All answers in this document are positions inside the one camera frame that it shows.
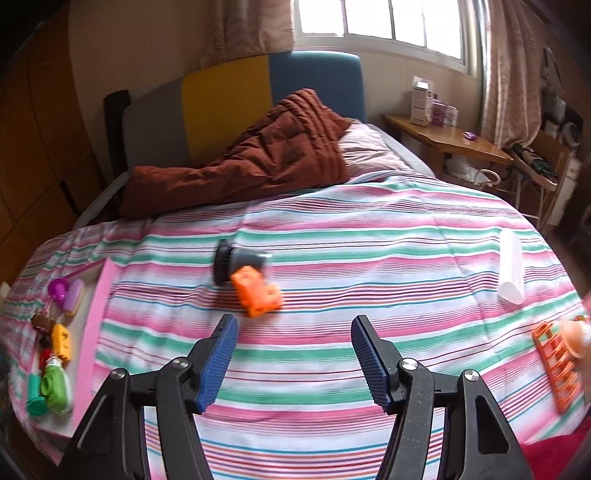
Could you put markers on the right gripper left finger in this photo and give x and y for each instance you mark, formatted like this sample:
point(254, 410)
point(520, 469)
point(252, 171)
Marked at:
point(110, 441)

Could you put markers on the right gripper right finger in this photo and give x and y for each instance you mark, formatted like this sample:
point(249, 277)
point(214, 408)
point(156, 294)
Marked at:
point(478, 442)

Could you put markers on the green white plastic toy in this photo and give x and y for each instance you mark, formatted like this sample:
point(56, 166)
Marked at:
point(55, 387)

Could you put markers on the red metallic bottle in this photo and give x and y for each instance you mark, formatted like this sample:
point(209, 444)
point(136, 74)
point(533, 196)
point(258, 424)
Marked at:
point(44, 356)

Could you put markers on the yellow plastic toy block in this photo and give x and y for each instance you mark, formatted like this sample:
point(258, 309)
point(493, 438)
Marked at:
point(61, 343)

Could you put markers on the red cloth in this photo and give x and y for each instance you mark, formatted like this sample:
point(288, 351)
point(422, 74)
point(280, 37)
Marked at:
point(562, 457)

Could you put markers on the teal plastic cup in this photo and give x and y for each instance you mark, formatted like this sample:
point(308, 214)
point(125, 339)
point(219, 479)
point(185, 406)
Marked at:
point(36, 405)

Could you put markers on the orange plastic rack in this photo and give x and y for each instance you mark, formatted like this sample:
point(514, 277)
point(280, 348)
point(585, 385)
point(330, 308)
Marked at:
point(558, 363)

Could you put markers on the pink tray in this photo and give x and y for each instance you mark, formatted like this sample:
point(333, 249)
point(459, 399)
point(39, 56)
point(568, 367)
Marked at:
point(84, 330)

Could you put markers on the brown toy figure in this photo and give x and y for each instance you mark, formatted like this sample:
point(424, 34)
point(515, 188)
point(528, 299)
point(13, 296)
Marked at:
point(43, 322)

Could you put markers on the purple yellow oval toy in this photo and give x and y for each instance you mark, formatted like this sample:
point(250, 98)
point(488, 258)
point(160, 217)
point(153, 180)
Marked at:
point(73, 297)

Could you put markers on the white translucent plastic case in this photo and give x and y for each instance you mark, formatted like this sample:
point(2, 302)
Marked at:
point(511, 274)

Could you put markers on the striped bed cover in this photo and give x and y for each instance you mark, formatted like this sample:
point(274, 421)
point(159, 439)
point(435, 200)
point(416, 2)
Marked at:
point(418, 256)

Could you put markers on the magenta round toy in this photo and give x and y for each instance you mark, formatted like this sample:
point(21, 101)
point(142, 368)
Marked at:
point(57, 290)

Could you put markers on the orange plastic block toy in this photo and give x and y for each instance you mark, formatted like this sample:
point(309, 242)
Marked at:
point(256, 295)

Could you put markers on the grey jar black lid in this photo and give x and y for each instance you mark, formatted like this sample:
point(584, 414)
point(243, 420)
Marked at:
point(228, 259)

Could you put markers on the folding chair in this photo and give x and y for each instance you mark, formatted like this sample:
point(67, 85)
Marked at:
point(536, 175)

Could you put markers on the wooden bedside table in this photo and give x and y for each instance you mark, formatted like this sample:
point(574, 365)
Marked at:
point(442, 142)

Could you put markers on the small purple object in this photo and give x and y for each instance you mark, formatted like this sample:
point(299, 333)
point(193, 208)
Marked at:
point(471, 135)

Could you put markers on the striped pink pillow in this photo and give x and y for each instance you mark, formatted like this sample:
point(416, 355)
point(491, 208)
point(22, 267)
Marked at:
point(364, 151)

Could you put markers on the multicolour padded headboard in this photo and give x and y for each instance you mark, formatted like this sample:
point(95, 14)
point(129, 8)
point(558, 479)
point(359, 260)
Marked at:
point(190, 120)

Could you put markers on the purple box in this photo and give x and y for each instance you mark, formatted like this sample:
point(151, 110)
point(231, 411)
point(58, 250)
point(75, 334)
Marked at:
point(438, 112)

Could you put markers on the rust brown quilt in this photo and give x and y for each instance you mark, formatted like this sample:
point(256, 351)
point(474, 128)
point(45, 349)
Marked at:
point(295, 146)

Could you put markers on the white carton box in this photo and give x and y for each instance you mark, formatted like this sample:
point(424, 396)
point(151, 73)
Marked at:
point(422, 101)

